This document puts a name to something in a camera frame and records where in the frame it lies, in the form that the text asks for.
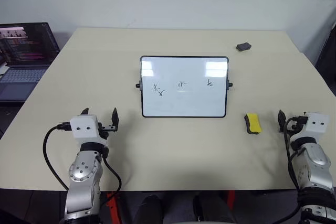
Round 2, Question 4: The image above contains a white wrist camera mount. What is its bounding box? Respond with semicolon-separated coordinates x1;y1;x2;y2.
69;114;109;146
301;112;330;135

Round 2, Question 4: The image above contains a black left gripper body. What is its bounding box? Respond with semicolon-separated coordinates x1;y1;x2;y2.
97;122;117;140

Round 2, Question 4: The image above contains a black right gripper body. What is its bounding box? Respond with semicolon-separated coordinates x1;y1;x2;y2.
283;115;308;136

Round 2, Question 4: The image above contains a red metal frame bar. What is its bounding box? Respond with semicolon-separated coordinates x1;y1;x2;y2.
106;190;119;224
226;189;236;209

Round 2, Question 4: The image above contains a small dark grey object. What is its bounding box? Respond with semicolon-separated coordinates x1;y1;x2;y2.
236;41;252;52

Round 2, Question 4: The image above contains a dark rounded shape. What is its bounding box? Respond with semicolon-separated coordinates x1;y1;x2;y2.
133;194;164;224

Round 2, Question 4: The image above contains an open grey laptop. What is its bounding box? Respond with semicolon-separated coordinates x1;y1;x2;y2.
0;22;61;103

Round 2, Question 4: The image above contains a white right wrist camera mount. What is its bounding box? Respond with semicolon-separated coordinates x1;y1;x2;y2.
301;112;330;135

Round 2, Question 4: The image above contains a small black-framed whiteboard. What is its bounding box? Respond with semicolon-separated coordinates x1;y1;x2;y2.
135;55;234;119

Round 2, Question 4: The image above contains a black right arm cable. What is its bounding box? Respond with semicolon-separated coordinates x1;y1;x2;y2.
283;117;301;189

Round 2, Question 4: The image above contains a yellow and black eraser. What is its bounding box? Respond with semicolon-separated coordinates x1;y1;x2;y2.
244;112;264;134

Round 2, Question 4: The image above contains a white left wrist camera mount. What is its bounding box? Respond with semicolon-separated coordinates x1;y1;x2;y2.
69;114;109;146

